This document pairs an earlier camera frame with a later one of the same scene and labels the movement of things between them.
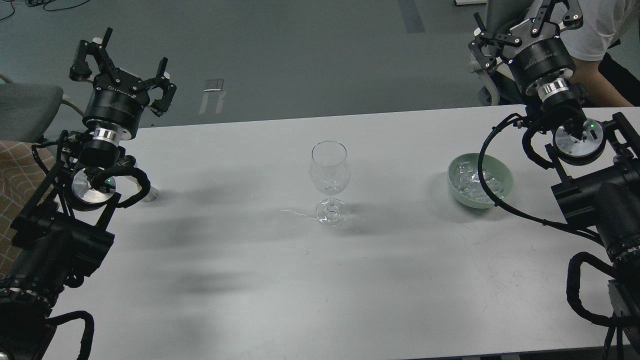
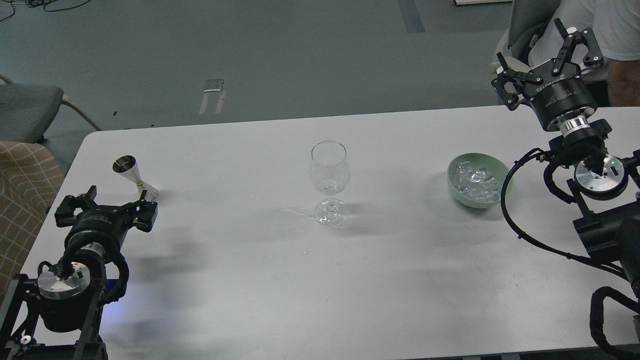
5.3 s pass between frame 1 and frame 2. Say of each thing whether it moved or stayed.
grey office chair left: stayed
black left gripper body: moved
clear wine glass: stayed
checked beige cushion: stayed
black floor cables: stayed
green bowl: stayed
